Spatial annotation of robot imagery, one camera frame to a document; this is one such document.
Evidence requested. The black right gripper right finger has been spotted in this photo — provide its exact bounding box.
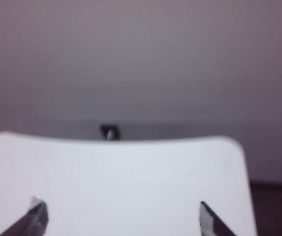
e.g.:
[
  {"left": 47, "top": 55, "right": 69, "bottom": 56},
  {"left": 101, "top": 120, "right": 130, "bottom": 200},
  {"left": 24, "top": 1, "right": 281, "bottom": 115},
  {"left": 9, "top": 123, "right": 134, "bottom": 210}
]
[{"left": 199, "top": 201, "right": 238, "bottom": 236}]

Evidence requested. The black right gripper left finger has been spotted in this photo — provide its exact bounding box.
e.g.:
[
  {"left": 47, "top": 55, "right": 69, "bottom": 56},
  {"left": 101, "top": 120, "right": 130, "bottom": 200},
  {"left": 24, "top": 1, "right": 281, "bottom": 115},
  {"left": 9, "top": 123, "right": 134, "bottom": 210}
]
[{"left": 0, "top": 196, "right": 49, "bottom": 236}]

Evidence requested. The small black wall fixture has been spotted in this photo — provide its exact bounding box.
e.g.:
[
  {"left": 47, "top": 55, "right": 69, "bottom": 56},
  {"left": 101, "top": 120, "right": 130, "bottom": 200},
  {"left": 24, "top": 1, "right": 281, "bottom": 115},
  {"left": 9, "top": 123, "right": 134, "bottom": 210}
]
[{"left": 99, "top": 124, "right": 120, "bottom": 141}]

